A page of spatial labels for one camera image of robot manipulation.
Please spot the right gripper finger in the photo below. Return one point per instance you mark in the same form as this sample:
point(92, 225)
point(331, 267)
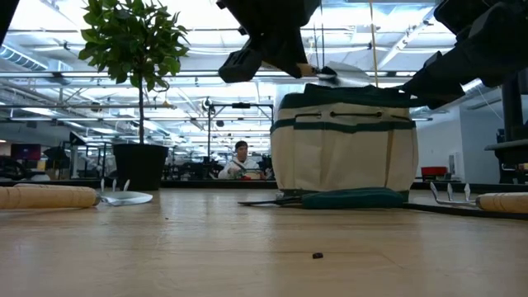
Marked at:
point(437, 86)

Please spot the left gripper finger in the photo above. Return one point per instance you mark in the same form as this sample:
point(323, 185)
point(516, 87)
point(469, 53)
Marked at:
point(286, 53)

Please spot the cream green canvas garden bag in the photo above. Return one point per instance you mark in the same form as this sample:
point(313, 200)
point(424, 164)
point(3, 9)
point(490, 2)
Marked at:
point(342, 161)

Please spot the red bin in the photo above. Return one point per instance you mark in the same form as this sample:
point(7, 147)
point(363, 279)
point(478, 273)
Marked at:
point(434, 171)

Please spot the small black ceiling fixture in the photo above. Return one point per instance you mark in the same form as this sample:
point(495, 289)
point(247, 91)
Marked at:
point(207, 104)

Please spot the grey equipment cart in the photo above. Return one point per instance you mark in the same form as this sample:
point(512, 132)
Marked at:
point(511, 154)

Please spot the person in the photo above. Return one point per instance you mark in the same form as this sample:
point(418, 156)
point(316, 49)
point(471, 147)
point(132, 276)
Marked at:
point(241, 165)

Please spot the green leafy potted tree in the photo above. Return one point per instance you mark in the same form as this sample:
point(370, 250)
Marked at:
point(132, 41)

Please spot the black plant pot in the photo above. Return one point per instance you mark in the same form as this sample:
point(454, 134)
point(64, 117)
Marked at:
point(140, 165)

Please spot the small black debris piece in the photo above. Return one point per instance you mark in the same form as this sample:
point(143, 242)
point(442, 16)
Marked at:
point(317, 255)

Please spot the dark background monitor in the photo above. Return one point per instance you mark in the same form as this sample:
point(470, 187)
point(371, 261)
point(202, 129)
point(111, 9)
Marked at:
point(25, 152)

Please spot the black background workstation frame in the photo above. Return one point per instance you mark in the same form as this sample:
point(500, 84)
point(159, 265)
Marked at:
point(241, 105)

